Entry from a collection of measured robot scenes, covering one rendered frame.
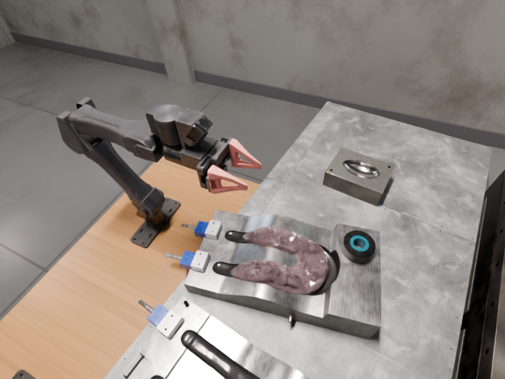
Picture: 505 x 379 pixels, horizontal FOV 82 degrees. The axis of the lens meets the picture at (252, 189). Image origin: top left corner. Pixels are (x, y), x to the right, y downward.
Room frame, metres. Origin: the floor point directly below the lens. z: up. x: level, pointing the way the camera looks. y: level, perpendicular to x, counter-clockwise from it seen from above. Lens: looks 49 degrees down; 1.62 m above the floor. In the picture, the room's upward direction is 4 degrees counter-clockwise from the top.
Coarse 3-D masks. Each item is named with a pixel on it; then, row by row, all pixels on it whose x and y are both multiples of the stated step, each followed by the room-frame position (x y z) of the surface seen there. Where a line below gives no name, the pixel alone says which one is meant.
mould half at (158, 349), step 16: (176, 304) 0.27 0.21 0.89; (192, 304) 0.26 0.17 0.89; (192, 320) 0.23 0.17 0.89; (208, 320) 0.22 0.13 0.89; (160, 336) 0.20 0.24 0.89; (176, 336) 0.19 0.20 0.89; (208, 336) 0.19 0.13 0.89; (224, 336) 0.19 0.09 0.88; (240, 336) 0.18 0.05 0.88; (144, 352) 0.16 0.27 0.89; (160, 352) 0.16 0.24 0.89; (176, 352) 0.16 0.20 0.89; (224, 352) 0.15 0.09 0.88; (240, 352) 0.15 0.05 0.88; (256, 352) 0.15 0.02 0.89; (160, 368) 0.13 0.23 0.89; (176, 368) 0.13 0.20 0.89; (192, 368) 0.13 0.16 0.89; (208, 368) 0.12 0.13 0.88; (256, 368) 0.11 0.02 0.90; (272, 368) 0.11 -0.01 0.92; (288, 368) 0.11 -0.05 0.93
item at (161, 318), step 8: (144, 304) 0.27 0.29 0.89; (152, 312) 0.25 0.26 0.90; (160, 312) 0.25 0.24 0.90; (168, 312) 0.24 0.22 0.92; (152, 320) 0.23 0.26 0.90; (160, 320) 0.23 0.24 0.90; (168, 320) 0.22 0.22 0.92; (176, 320) 0.22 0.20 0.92; (160, 328) 0.21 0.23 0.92; (168, 328) 0.20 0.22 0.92; (176, 328) 0.21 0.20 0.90; (168, 336) 0.19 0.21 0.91
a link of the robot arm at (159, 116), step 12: (156, 108) 0.50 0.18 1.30; (168, 108) 0.50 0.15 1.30; (180, 108) 0.50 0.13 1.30; (156, 120) 0.47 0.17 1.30; (168, 120) 0.46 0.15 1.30; (156, 132) 0.49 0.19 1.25; (168, 132) 0.46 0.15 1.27; (156, 144) 0.49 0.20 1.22; (168, 144) 0.46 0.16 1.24; (144, 156) 0.49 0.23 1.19; (156, 156) 0.48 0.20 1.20
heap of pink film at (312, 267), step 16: (256, 240) 0.43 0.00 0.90; (272, 240) 0.42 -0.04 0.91; (288, 240) 0.42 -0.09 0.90; (304, 240) 0.42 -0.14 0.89; (304, 256) 0.36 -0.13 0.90; (320, 256) 0.36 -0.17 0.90; (240, 272) 0.34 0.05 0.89; (256, 272) 0.33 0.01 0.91; (272, 272) 0.32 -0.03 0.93; (288, 272) 0.32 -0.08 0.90; (304, 272) 0.32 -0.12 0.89; (320, 272) 0.32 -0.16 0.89; (288, 288) 0.29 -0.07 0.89; (304, 288) 0.29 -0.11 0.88
